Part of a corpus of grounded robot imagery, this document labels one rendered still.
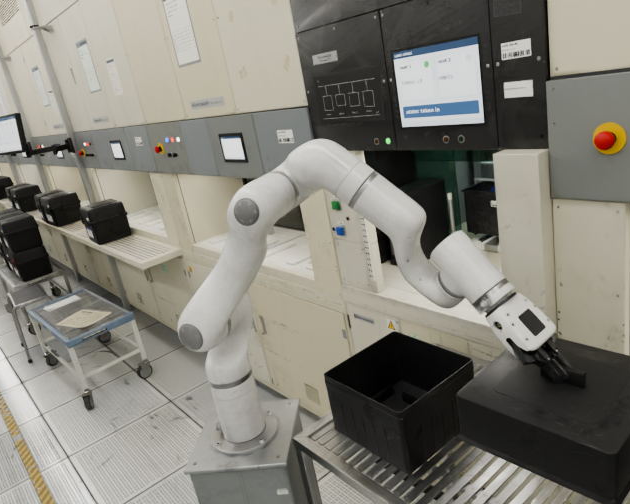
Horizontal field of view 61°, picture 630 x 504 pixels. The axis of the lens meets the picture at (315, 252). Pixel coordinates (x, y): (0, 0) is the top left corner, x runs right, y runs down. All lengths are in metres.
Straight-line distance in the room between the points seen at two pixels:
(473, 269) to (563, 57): 0.55
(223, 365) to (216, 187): 1.96
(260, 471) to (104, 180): 3.42
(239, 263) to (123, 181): 3.44
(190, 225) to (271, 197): 2.11
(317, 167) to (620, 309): 0.81
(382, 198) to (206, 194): 2.26
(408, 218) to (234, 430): 0.78
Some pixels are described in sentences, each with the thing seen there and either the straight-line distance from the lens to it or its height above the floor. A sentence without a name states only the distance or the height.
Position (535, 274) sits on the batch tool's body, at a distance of 1.46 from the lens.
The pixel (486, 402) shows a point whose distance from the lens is 1.06.
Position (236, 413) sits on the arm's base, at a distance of 1.49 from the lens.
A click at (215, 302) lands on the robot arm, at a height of 1.20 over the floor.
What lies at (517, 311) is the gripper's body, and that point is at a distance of 1.07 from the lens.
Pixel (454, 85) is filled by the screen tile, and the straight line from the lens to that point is 1.51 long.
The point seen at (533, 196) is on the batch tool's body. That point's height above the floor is 1.30.
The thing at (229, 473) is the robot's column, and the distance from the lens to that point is 1.52.
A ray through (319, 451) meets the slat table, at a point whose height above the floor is 0.76.
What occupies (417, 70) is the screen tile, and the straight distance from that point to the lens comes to 1.58.
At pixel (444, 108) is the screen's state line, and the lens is 1.54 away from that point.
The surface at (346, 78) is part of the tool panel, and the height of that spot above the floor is 1.63.
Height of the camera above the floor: 1.68
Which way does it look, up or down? 19 degrees down
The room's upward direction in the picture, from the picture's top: 11 degrees counter-clockwise
